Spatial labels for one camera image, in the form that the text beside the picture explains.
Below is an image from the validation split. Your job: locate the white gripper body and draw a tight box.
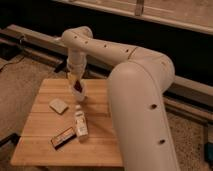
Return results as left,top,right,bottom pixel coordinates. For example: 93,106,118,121
67,50,86,80

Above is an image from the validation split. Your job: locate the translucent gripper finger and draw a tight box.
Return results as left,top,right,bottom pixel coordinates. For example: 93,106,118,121
68,76,76,91
80,79,86,92

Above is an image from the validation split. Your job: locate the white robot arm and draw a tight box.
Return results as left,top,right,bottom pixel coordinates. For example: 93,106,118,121
62,26,180,171

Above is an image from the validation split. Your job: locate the beige sponge block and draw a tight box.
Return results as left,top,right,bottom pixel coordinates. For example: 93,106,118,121
49,98,68,114

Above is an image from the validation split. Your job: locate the white small bottle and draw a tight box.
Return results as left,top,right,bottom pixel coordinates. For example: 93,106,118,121
74,105,89,142

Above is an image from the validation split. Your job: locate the wooden table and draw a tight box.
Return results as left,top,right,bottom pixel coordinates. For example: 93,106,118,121
11,79,122,167

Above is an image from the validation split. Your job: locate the black cable on floor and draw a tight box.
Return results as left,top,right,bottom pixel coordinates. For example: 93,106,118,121
0,54,26,73

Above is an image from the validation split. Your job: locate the grey metal rail beam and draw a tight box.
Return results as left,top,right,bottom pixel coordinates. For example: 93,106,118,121
0,25,213,123

